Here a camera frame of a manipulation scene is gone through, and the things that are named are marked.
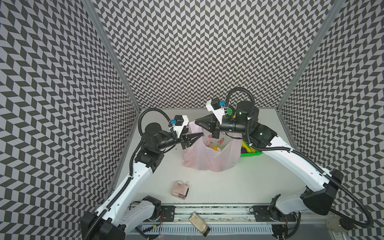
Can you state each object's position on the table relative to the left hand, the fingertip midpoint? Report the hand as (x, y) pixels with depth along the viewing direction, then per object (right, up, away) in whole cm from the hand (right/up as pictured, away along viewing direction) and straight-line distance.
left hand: (200, 130), depth 63 cm
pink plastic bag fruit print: (+3, -11, +6) cm, 13 cm away
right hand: (-2, +2, -4) cm, 5 cm away
